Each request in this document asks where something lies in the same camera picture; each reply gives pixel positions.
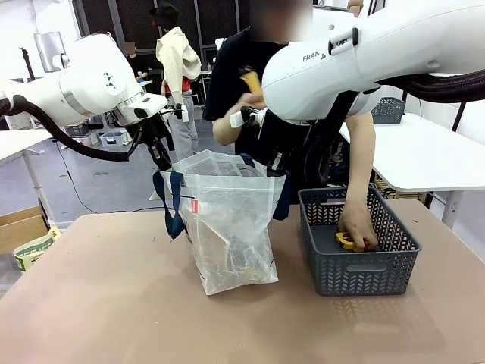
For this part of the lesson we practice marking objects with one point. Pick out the grey plastic lattice basket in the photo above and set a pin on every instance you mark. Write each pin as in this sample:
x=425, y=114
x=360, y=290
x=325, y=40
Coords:
x=360, y=277
x=388, y=110

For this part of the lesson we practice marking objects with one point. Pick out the clear plastic storage bin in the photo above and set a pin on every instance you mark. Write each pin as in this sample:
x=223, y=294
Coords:
x=113, y=139

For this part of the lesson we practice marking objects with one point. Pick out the mannequin in cream jacket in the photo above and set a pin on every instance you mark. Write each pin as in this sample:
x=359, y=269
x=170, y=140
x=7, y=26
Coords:
x=176, y=57

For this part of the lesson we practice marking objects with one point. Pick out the black grid partition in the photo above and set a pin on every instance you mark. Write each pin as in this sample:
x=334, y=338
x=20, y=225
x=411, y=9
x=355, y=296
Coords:
x=212, y=22

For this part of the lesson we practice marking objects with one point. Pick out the person's right forearm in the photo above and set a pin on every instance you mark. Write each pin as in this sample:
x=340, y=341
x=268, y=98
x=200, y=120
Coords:
x=227, y=129

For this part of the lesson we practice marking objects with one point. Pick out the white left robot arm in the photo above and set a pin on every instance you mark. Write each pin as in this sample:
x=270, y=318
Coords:
x=87, y=83

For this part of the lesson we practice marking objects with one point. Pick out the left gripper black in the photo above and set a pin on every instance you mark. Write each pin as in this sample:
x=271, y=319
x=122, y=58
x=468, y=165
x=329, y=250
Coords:
x=151, y=132

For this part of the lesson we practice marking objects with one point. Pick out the black slanted pole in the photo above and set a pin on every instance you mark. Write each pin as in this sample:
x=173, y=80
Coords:
x=460, y=115

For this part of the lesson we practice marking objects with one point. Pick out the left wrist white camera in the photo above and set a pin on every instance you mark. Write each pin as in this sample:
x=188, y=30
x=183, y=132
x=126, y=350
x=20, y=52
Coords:
x=184, y=113

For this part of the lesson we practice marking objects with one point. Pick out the white side table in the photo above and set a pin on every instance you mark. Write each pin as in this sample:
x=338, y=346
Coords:
x=417, y=159

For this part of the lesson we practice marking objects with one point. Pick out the seated person in dark clothes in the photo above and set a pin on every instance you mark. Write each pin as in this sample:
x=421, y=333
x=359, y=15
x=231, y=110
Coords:
x=136, y=64

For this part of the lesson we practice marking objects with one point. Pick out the wrist white camera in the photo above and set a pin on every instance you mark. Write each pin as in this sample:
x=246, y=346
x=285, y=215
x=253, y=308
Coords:
x=238, y=119
x=184, y=113

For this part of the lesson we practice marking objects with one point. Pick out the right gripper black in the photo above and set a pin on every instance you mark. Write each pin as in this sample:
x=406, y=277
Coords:
x=278, y=134

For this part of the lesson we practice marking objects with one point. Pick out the yellow tape measure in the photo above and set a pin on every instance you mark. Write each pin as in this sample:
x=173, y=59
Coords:
x=343, y=240

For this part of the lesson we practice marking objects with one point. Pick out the person's left hand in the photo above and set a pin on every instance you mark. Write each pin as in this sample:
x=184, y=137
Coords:
x=358, y=225

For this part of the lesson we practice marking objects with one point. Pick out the white table with slanted leg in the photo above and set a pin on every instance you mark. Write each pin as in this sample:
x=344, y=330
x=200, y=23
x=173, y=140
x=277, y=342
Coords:
x=19, y=144

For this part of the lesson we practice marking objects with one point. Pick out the light wooden crate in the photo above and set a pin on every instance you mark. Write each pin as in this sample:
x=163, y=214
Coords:
x=409, y=194

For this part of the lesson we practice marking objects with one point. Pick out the green and white paper sack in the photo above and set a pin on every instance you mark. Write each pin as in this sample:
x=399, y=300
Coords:
x=34, y=250

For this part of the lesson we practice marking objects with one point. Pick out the person in black t-shirt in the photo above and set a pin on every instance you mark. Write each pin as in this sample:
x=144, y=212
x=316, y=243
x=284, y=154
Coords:
x=227, y=68

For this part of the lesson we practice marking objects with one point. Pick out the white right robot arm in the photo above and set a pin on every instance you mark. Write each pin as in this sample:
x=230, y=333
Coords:
x=379, y=45

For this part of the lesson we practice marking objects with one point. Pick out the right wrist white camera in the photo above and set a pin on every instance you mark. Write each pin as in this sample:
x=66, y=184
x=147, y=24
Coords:
x=238, y=119

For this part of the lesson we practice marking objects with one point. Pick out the grey framed panel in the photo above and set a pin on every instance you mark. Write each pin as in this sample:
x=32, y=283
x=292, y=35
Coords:
x=49, y=51

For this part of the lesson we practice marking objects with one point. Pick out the yellow item with black cap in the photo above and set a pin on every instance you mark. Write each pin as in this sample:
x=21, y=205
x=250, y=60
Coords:
x=252, y=81

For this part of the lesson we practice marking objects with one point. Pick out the brown cardboard box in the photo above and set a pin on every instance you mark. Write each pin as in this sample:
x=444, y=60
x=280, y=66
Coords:
x=19, y=227

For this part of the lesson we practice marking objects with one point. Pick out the person's right hand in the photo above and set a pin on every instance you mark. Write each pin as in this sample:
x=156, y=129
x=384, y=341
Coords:
x=252, y=100

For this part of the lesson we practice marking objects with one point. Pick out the person's left forearm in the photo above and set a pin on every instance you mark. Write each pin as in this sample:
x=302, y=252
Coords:
x=360, y=159

